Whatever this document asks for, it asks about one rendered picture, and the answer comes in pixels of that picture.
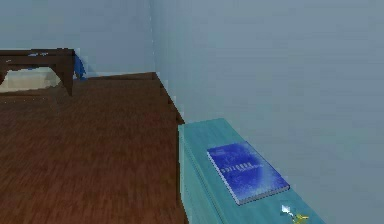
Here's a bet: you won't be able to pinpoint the teal cabinet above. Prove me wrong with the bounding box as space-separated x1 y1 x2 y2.
177 117 328 224

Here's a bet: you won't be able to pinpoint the blue book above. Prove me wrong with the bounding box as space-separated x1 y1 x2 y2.
206 141 291 206

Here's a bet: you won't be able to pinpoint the blue cloth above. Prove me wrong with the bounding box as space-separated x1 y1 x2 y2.
73 54 87 81

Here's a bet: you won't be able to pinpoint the dark brown wooden table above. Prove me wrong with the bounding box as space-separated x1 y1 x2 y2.
0 48 76 97

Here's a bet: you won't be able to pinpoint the small white and yellow object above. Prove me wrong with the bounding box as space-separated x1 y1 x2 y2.
280 204 310 224

